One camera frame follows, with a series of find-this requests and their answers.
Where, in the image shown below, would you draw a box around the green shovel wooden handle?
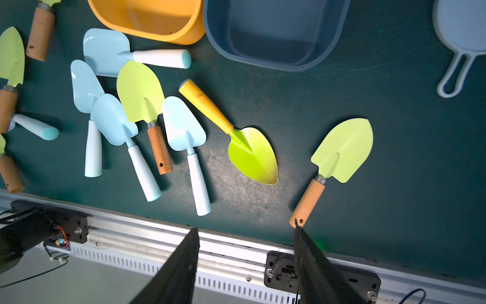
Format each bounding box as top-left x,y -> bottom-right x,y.
116,61 -> 173,175
26,0 -> 61,62
289,118 -> 373,227
1,26 -> 25,134

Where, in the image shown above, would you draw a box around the green trowel yellow handle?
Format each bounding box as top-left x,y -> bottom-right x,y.
178,79 -> 278,185

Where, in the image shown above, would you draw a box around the green shovel wooden handle back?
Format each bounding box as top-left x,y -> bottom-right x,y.
26,0 -> 61,62

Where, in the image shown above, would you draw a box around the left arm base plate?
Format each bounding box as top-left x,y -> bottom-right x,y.
10,200 -> 89,244

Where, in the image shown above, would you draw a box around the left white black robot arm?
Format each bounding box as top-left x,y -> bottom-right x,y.
1,208 -> 55,274

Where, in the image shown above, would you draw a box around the aluminium front rail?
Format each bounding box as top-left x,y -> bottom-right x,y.
1,191 -> 485,303

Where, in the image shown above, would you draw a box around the blue shovel lying sideways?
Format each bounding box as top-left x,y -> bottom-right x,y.
83,28 -> 192,77

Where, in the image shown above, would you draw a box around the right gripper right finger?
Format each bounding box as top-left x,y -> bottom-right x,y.
294,226 -> 366,303

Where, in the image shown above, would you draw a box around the blue-grey storage box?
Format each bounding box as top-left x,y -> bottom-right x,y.
203,0 -> 350,72

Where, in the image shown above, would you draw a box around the blue dustpan brush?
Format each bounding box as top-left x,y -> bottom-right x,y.
433,0 -> 485,98

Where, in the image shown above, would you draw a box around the blue shovel standing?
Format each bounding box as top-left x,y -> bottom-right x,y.
91,94 -> 161,202
162,96 -> 211,216
70,60 -> 105,178

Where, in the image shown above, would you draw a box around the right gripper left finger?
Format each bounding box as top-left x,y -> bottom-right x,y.
132,228 -> 200,303

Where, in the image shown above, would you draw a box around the green shovel front left corner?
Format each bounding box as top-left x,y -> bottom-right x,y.
1,135 -> 25,193

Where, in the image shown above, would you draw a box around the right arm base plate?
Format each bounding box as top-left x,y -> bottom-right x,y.
263,251 -> 381,303

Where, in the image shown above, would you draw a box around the yellow storage box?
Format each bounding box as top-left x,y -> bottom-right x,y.
89,0 -> 205,46

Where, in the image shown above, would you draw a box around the blue shovel rightmost standing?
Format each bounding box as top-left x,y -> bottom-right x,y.
162,96 -> 211,216

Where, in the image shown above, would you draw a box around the blue shovel front left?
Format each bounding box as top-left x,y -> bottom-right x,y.
8,113 -> 59,141

